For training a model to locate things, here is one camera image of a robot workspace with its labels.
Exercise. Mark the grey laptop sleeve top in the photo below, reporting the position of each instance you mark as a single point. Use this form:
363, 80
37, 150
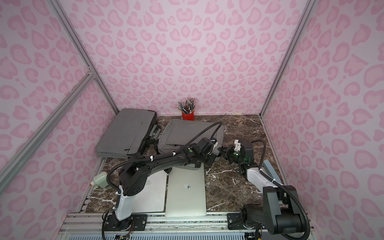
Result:
129, 133

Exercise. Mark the grey laptop bag with strap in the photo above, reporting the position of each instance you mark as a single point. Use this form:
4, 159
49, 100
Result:
178, 133

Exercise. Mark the blue green stapler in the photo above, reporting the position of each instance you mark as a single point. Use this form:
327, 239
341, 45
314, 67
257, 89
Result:
269, 169

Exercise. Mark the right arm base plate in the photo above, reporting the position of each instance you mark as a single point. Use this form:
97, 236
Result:
236, 221

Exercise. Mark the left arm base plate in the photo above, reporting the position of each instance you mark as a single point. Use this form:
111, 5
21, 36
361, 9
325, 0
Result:
136, 222

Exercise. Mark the bundle of pencils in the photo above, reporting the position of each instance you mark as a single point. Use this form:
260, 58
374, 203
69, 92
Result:
187, 107

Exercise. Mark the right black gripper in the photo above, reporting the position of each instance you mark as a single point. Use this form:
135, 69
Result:
227, 153

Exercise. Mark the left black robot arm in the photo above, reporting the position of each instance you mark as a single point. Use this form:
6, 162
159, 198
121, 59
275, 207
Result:
129, 178

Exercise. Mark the red pencil cup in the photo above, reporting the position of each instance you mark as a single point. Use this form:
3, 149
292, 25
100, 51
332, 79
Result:
189, 116

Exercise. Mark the aluminium front rail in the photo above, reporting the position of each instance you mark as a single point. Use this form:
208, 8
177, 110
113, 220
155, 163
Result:
213, 226

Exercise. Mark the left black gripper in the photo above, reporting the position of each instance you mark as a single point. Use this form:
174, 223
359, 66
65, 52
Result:
210, 154

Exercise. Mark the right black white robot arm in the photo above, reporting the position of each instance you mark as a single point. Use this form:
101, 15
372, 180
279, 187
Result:
281, 212

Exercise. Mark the silver apple laptop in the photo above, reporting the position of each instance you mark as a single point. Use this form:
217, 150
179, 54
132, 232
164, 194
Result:
152, 198
186, 193

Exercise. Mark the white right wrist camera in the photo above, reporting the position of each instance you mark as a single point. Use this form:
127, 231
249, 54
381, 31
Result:
237, 146

